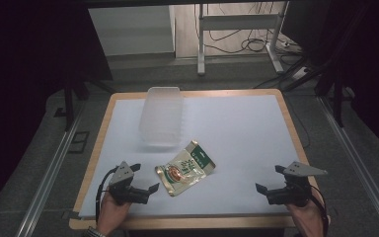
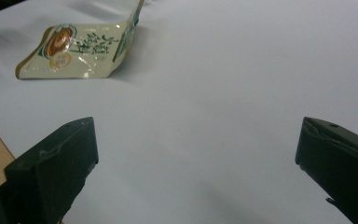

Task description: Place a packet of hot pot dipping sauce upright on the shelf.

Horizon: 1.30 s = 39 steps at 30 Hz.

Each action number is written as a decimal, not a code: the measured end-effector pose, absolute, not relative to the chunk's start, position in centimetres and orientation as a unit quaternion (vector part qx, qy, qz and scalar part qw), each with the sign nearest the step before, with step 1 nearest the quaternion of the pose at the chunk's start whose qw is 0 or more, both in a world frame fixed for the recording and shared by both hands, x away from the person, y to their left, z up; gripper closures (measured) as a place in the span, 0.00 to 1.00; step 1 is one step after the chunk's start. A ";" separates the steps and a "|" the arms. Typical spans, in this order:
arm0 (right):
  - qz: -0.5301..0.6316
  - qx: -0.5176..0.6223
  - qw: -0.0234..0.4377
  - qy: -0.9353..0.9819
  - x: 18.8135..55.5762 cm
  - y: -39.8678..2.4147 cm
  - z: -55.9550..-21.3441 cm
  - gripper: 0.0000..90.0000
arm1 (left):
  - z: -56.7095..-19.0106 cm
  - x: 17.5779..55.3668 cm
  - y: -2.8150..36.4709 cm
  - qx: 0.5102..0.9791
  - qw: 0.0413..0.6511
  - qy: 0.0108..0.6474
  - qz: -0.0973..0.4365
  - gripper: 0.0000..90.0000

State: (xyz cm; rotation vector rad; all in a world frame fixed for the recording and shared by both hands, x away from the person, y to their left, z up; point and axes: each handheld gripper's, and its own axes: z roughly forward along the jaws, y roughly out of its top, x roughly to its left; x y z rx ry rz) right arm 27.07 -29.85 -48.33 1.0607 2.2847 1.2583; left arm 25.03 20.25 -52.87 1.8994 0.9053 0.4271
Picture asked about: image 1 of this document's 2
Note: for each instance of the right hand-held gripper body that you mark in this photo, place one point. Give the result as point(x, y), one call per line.
point(292, 194)

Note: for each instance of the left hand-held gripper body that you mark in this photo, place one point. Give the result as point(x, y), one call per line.
point(121, 184)

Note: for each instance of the person's right hand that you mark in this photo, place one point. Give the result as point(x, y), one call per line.
point(307, 219)

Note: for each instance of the person's left hand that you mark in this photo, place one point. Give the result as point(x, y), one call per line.
point(112, 212)

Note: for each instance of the green and beige snack packet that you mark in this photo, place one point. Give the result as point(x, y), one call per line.
point(184, 168)

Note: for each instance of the silver wristwatch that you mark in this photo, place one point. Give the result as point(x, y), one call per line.
point(93, 233)

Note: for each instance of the clear plastic container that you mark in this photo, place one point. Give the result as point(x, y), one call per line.
point(162, 115)

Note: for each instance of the white table mat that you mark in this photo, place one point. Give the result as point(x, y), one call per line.
point(230, 138)

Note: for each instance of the black floor socket plate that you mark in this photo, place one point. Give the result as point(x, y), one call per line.
point(79, 141)

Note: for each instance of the black metal stand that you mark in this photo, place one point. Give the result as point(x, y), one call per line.
point(69, 98)

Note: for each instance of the white power strip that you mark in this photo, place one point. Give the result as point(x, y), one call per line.
point(301, 73)

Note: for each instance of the silver floor rail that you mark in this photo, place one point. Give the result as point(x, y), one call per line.
point(358, 158)
point(46, 184)

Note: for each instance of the white wall panel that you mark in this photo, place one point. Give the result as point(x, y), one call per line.
point(131, 30)

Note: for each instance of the white metal desk frame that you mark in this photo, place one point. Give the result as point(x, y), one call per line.
point(240, 22)

